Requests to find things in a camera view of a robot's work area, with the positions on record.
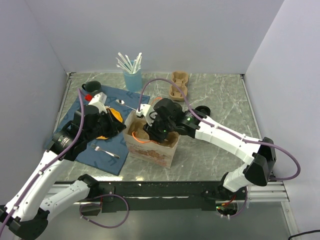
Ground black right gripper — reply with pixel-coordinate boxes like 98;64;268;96
142;112;175;144

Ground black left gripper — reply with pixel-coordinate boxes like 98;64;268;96
85;108;127;142

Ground brown paper takeout bag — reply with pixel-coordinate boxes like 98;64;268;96
123;110;180;168

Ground brown cardboard cup carrier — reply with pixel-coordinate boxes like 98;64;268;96
127;119;179;148

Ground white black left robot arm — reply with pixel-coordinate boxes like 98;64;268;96
0;105;126;240

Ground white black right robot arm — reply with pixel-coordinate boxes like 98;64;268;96
136;109;276;200

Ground orange dotted scalloped plate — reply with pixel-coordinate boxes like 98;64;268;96
96;106;123;140

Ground silver fork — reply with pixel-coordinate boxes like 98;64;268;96
90;143;120;159

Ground silver spoon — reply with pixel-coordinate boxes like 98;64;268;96
115;99;136;111

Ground blue lettered placemat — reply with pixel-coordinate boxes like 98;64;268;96
43;84;151;176

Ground dark green mug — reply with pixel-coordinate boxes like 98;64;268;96
81;80;102;97

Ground stacked black cup lids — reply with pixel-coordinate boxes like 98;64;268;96
195;105;211;116

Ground blue straw holder cup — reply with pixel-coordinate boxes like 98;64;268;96
123;70;143;92

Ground white wrapped straw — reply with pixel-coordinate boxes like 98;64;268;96
118;52;132;73
133;52;142;74
116;58;132;74

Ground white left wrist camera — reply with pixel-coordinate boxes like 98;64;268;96
84;92;107;106

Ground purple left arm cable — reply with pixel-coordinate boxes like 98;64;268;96
0;88;130;233

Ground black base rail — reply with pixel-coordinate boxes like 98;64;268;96
48;181;290;213

